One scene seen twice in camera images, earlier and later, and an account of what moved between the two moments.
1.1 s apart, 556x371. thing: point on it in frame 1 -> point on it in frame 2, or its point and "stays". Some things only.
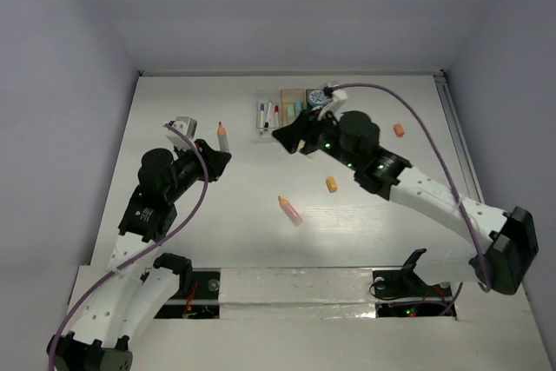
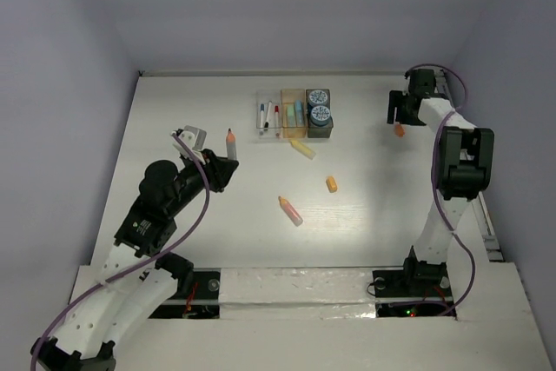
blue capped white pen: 261,115 stays
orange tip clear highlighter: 222,138 -> 231,146
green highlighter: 289,113 stays
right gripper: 290,135 -> 397,100
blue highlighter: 299,105 stays
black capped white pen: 268,114 stays
